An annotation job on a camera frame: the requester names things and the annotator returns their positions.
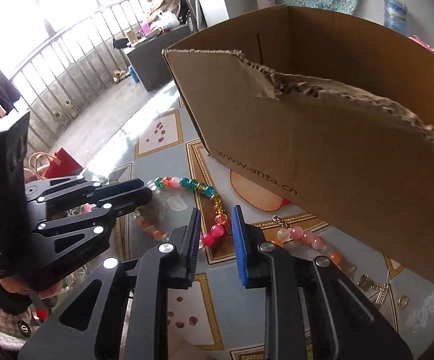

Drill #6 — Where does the multicolour glass bead bracelet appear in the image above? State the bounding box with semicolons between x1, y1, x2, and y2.
134;175;230;247

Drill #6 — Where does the dark grey cabinet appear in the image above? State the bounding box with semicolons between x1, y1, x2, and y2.
125;24;192;92

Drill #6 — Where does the metal balcony railing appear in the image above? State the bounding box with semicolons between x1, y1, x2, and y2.
0;0;149;151

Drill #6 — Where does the red gift bag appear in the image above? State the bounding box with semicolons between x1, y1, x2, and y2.
44;148;83;179

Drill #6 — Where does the left hand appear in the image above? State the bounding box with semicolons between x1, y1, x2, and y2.
0;276;62;299

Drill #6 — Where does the pink orange bead bracelet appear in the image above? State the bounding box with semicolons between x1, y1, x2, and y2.
270;214;357;277

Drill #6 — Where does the brown cardboard box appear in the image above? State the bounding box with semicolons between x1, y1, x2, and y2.
163;6;434;283

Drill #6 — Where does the blue water bottle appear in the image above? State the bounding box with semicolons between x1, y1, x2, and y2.
384;0;407;36

